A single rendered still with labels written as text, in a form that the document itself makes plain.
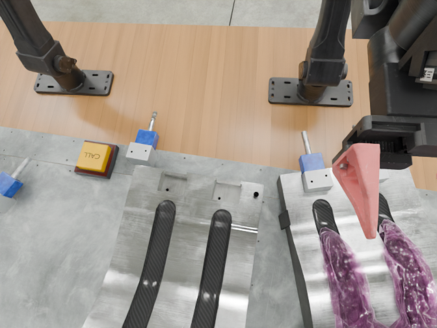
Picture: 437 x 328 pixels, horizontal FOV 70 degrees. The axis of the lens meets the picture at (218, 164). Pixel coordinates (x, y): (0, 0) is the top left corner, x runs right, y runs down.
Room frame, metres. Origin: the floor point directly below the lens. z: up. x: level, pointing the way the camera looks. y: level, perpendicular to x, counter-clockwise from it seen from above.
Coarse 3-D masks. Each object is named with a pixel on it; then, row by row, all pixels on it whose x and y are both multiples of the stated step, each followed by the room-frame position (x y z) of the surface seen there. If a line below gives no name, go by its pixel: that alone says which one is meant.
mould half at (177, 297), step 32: (128, 192) 0.18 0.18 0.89; (160, 192) 0.17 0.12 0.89; (192, 192) 0.16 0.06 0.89; (128, 224) 0.12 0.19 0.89; (192, 224) 0.10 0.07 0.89; (256, 224) 0.08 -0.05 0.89; (128, 256) 0.06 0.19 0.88; (192, 256) 0.04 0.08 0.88; (128, 288) 0.00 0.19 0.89; (160, 288) -0.01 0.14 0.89; (192, 288) -0.02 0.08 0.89; (224, 288) -0.03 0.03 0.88; (96, 320) -0.04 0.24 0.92; (160, 320) -0.06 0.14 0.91; (224, 320) -0.07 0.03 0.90
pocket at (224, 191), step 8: (216, 184) 0.17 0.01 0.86; (224, 184) 0.17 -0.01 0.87; (232, 184) 0.16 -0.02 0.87; (240, 184) 0.16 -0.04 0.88; (216, 192) 0.15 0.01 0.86; (224, 192) 0.15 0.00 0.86; (232, 192) 0.15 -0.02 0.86; (240, 192) 0.15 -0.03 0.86; (224, 200) 0.13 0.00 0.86; (232, 200) 0.13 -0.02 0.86
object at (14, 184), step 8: (24, 160) 0.31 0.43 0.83; (24, 168) 0.30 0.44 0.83; (0, 176) 0.28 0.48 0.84; (8, 176) 0.28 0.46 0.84; (16, 176) 0.28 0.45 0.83; (0, 184) 0.26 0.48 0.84; (8, 184) 0.26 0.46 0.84; (16, 184) 0.26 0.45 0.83; (0, 192) 0.24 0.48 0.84; (8, 192) 0.24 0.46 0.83; (0, 200) 0.22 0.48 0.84; (8, 200) 0.23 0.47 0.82; (0, 208) 0.21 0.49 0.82; (8, 208) 0.21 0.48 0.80
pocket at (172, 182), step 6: (162, 174) 0.20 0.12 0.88; (168, 174) 0.20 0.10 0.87; (174, 174) 0.20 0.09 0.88; (180, 174) 0.20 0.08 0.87; (186, 174) 0.20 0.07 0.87; (162, 180) 0.20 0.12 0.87; (168, 180) 0.20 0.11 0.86; (174, 180) 0.19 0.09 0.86; (180, 180) 0.19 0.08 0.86; (186, 180) 0.19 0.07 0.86; (162, 186) 0.19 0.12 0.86; (168, 186) 0.18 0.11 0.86; (174, 186) 0.18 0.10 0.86; (180, 186) 0.18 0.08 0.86; (168, 192) 0.17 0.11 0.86; (174, 192) 0.17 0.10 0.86; (180, 192) 0.17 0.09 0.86
